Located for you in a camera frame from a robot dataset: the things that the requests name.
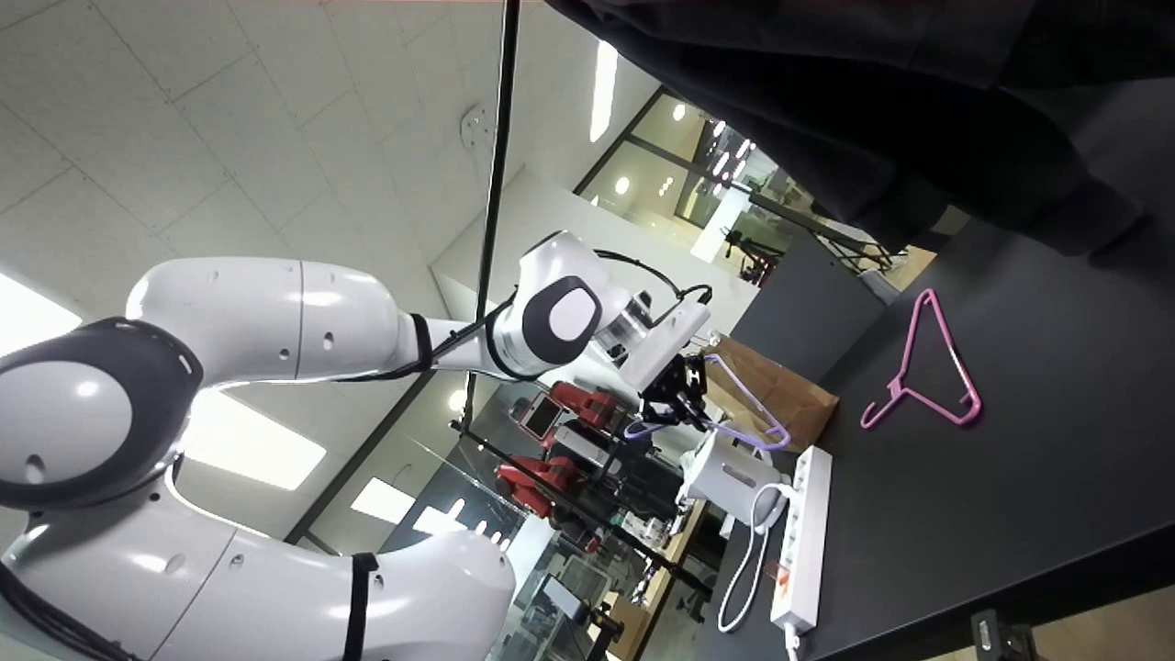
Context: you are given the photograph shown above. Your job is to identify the purple plastic coat hanger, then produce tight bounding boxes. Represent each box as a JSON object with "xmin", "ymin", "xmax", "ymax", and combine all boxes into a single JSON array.
[{"xmin": 622, "ymin": 347, "xmax": 796, "ymax": 454}]

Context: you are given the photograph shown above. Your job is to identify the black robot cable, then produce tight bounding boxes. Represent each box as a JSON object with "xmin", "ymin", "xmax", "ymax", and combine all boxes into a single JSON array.
[{"xmin": 217, "ymin": 245, "xmax": 720, "ymax": 384}]

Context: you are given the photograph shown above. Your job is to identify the black hanging garment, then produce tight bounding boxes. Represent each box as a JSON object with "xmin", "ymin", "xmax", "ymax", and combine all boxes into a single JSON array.
[{"xmin": 543, "ymin": 0, "xmax": 1175, "ymax": 294}]

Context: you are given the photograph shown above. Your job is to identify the white power strip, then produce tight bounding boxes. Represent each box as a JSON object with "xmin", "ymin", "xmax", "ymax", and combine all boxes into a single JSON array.
[{"xmin": 769, "ymin": 444, "xmax": 836, "ymax": 634}]

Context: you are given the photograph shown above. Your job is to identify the pink plastic coat hanger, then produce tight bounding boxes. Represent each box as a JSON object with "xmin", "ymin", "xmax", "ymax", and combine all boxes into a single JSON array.
[{"xmin": 854, "ymin": 288, "xmax": 987, "ymax": 433}]

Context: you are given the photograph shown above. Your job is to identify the red background robot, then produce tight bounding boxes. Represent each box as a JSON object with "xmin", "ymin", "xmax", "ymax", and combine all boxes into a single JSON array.
[{"xmin": 491, "ymin": 377, "xmax": 630, "ymax": 524}]

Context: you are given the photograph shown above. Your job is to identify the ceiling light panel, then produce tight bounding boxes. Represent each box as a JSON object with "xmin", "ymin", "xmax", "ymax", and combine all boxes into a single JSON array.
[{"xmin": 0, "ymin": 268, "xmax": 86, "ymax": 359}]

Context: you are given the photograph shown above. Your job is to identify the ceiling light strip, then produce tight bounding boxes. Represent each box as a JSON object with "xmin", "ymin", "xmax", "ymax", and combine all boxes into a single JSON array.
[{"xmin": 584, "ymin": 36, "xmax": 624, "ymax": 148}]

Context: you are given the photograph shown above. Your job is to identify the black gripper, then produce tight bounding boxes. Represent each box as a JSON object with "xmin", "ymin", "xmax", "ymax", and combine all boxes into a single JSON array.
[{"xmin": 634, "ymin": 347, "xmax": 716, "ymax": 433}]

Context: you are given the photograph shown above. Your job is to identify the black divider panel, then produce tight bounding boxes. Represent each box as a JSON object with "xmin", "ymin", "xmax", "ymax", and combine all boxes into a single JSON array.
[{"xmin": 729, "ymin": 233, "xmax": 898, "ymax": 384}]

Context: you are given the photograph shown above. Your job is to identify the black table clamp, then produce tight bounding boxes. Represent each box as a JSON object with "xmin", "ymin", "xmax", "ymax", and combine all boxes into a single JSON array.
[{"xmin": 971, "ymin": 606, "xmax": 1039, "ymax": 661}]

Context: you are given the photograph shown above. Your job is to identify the brown paper bag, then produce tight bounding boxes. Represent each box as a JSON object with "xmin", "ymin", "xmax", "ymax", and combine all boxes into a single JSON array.
[{"xmin": 703, "ymin": 338, "xmax": 843, "ymax": 454}]

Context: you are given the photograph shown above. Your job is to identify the white power cable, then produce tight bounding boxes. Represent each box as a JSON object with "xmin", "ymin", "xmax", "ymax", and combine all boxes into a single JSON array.
[{"xmin": 712, "ymin": 482, "xmax": 802, "ymax": 661}]

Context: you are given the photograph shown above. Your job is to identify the black hanging rod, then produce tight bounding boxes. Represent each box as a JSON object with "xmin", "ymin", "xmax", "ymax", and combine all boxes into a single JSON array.
[{"xmin": 470, "ymin": 0, "xmax": 524, "ymax": 338}]

